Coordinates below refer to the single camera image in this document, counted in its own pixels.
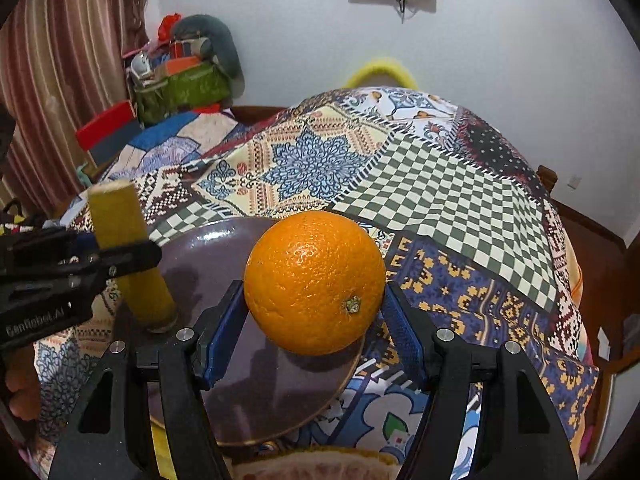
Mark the white wall outlet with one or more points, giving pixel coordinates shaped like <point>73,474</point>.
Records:
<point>575,182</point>

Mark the red flat box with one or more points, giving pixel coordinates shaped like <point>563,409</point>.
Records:
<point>105,122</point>

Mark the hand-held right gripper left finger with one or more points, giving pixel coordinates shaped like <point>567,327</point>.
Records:
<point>225,335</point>

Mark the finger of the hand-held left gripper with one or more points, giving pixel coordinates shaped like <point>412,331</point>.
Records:
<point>135,255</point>
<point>45,245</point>

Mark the orange small box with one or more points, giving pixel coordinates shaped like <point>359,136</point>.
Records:
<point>182,65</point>

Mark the large orange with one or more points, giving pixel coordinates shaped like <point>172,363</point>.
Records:
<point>310,280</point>

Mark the wooden furniture rail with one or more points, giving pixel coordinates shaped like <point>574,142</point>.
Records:
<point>255,112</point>

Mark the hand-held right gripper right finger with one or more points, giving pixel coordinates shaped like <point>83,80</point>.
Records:
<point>405,330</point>

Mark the green corn cob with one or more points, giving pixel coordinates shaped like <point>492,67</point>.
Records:
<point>112,215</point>

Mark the yellow fuzzy chair back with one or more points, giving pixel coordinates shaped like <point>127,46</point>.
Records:
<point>375,66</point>

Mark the person's left hand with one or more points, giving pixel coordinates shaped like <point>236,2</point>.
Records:
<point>22,385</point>

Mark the red cloth bundle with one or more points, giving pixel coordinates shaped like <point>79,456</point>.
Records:
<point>169,25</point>

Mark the patchwork printed tablecloth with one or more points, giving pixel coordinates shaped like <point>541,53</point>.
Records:
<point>450,200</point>

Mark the dark grey box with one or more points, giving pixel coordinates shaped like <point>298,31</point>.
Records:
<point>116,144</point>

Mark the dark brown round plate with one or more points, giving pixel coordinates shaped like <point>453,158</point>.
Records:
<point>280,385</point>

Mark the green fabric bag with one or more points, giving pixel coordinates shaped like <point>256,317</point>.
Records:
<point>190,90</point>

